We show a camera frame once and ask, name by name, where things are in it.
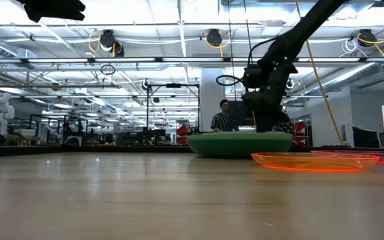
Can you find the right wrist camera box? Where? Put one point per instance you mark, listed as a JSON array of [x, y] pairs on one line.
[[253, 77]]

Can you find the dark green plastic plate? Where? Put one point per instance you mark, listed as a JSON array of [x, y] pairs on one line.
[[238, 146]]

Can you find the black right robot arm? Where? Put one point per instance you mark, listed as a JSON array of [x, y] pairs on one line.
[[298, 33]]

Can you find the black frame stand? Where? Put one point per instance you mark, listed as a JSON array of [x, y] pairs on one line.
[[147, 106]]

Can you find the black office chair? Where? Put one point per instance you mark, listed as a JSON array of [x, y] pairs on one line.
[[365, 136]]

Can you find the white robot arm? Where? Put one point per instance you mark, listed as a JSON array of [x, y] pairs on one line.
[[0, 111]]

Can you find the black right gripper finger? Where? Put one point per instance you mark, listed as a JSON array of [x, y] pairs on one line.
[[267, 121]]

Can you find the person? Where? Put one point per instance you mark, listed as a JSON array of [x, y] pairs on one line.
[[222, 121]]

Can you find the clear orange plastic plate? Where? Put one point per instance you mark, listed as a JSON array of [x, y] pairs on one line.
[[312, 161]]

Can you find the black caged robot station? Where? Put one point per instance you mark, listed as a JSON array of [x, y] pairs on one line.
[[73, 138]]

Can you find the dark computer monitor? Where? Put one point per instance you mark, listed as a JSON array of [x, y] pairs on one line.
[[240, 115]]

